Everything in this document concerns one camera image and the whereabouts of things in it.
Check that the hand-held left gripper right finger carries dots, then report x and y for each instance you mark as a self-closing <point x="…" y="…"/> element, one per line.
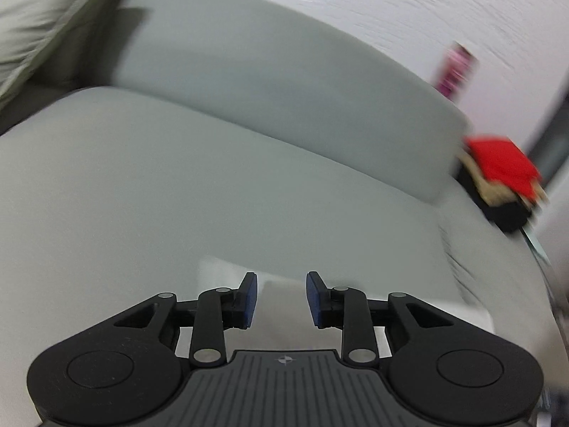
<point x="313" y="299"/>

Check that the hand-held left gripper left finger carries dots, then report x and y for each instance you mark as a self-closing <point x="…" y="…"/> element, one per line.
<point x="251" y="298"/>

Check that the light grey shirt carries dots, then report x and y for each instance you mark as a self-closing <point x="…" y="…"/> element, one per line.
<point x="284" y="311"/>

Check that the grey sofa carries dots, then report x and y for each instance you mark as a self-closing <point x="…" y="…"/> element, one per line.
<point x="178" y="164"/>

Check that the black folded garment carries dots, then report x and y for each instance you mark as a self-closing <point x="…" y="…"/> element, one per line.
<point x="498" y="211"/>

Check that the tan folded garment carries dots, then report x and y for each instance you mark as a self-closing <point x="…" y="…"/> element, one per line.
<point x="493" y="193"/>

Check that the pale green paper sheet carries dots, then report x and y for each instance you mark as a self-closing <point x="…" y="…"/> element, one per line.
<point x="535" y="242"/>

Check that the red folded garment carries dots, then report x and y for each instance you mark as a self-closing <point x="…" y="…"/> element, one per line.
<point x="504" y="164"/>

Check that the pink smartphone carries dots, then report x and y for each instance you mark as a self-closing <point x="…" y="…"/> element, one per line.
<point x="455" y="73"/>

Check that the large grey cushion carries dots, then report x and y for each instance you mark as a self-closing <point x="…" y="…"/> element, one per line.
<point x="40" y="22"/>

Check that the dark window frame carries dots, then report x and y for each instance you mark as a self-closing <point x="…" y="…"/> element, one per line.
<point x="549" y="151"/>

